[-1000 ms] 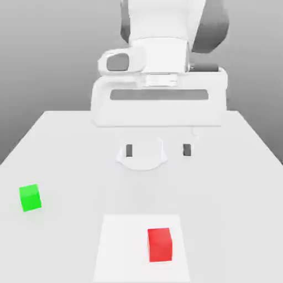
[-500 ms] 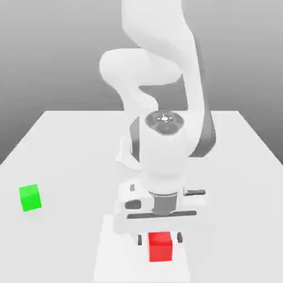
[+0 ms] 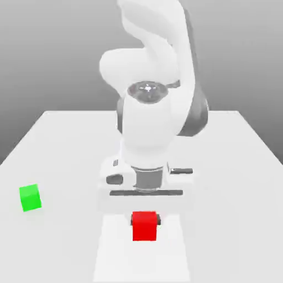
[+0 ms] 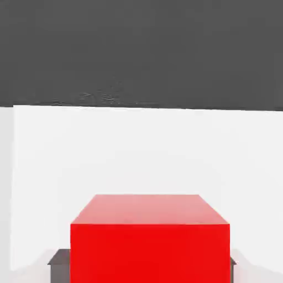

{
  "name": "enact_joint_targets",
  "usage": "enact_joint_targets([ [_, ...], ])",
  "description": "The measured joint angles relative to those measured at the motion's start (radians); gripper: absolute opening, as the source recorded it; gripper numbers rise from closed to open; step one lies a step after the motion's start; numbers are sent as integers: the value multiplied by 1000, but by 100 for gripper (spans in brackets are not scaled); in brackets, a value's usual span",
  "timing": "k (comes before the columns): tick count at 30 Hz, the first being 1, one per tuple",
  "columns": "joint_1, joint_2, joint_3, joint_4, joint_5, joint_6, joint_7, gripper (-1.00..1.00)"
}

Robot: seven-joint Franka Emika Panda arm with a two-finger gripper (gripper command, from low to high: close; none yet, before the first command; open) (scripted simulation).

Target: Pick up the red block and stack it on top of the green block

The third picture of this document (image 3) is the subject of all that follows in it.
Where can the small green cube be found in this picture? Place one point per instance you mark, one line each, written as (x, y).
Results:
(30, 197)

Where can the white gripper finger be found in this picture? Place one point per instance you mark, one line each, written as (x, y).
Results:
(158, 219)
(131, 219)

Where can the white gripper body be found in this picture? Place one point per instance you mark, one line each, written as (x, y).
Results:
(123, 202)

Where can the small red cube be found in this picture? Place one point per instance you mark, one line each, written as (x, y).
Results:
(144, 227)

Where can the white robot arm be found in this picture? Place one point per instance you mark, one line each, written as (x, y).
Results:
(146, 123)

